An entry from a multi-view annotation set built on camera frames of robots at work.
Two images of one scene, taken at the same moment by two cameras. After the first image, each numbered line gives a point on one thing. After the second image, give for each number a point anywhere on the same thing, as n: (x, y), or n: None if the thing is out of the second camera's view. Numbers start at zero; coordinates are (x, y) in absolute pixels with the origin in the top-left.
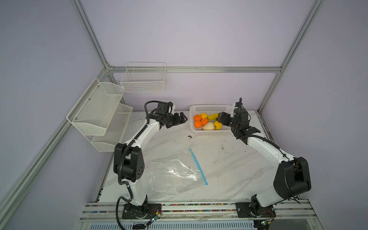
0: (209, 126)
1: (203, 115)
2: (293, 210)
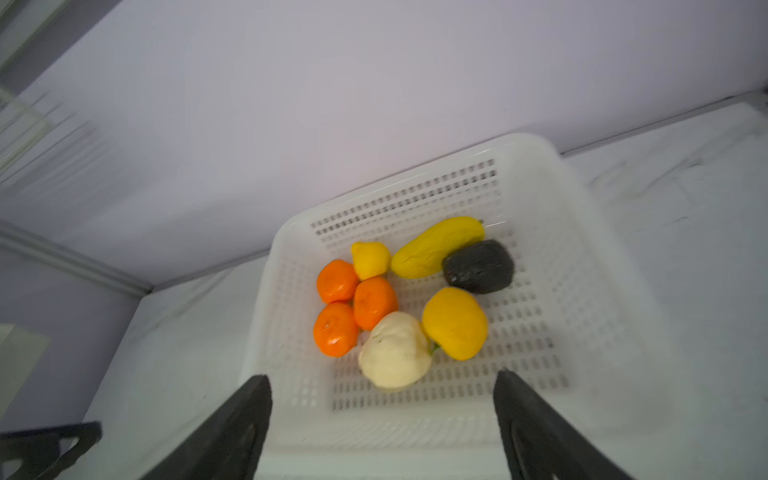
0: (396, 353)
1: (370, 259)
2: None
